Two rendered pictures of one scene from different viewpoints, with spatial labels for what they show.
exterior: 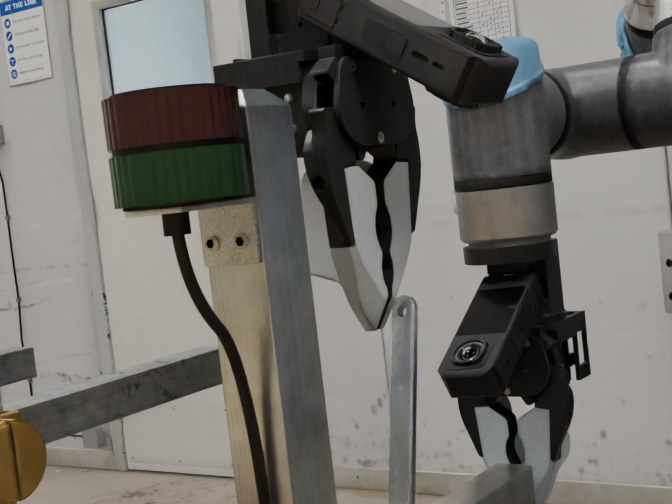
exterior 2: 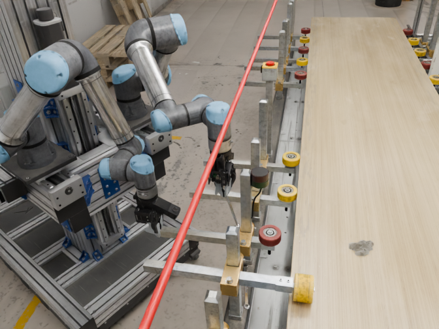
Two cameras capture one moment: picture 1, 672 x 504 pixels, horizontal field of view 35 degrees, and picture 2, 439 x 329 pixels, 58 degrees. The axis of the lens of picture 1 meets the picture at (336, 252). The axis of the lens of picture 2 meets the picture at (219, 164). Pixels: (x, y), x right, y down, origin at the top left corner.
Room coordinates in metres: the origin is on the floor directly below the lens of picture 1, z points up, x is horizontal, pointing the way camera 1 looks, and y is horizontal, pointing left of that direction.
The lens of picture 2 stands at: (0.99, 1.00, 1.91)
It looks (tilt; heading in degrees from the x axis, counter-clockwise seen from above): 35 degrees down; 249
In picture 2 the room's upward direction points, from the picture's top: 3 degrees counter-clockwise
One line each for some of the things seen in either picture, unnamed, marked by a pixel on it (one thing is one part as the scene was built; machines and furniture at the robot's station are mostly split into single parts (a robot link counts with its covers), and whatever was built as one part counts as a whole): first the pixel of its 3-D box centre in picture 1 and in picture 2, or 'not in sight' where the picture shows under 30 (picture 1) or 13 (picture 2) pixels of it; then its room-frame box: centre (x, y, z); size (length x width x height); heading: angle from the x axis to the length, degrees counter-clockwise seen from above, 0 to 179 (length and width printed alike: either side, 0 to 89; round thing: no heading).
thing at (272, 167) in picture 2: not in sight; (248, 166); (0.30, -0.37, 0.83); 0.43 x 0.03 x 0.04; 145
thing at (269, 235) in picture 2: not in sight; (269, 242); (0.47, 0.12, 0.85); 0.08 x 0.08 x 0.11
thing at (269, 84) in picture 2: not in sight; (268, 119); (0.08, -0.59, 0.93); 0.05 x 0.04 x 0.45; 55
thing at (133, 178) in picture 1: (179, 176); (259, 180); (0.48, 0.06, 1.10); 0.06 x 0.06 x 0.02
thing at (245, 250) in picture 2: not in sight; (246, 237); (0.53, 0.06, 0.85); 0.13 x 0.06 x 0.05; 55
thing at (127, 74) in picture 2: not in sight; (127, 81); (0.73, -0.77, 1.21); 0.13 x 0.12 x 0.14; 2
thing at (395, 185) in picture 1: (355, 243); (217, 188); (0.60, -0.01, 1.06); 0.06 x 0.03 x 0.09; 54
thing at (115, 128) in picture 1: (172, 120); (259, 174); (0.48, 0.06, 1.13); 0.06 x 0.06 x 0.02
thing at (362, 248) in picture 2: not in sight; (362, 245); (0.22, 0.32, 0.91); 0.09 x 0.07 x 0.02; 172
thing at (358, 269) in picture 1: (323, 250); (227, 189); (0.58, 0.01, 1.06); 0.06 x 0.03 x 0.09; 54
